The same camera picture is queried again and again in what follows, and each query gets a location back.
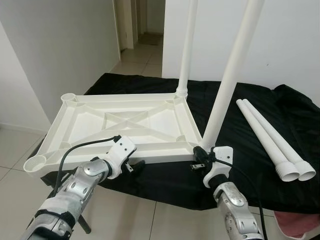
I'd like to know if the white plastic table top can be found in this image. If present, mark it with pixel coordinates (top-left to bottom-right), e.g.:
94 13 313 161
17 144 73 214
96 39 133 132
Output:
23 91 204 174

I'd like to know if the white plastic table leg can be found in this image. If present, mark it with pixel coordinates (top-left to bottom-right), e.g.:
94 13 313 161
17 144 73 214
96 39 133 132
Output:
200 0 266 152
235 98 301 182
242 98 318 181
175 0 200 99

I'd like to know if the brown floor mat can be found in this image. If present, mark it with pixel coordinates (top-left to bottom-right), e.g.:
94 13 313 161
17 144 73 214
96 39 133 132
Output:
137 33 164 47

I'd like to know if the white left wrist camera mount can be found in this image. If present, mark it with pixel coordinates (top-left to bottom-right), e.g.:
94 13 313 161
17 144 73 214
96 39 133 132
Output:
101 134 138 179

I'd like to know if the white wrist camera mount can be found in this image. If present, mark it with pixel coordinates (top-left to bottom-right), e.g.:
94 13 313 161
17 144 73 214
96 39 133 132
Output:
201 145 235 189
101 134 138 179

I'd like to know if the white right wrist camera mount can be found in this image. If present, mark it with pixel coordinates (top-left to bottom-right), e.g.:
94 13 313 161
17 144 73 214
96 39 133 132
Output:
201 145 235 189

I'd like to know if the white door frame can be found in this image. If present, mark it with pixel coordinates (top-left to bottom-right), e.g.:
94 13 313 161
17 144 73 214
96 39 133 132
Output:
113 0 139 51

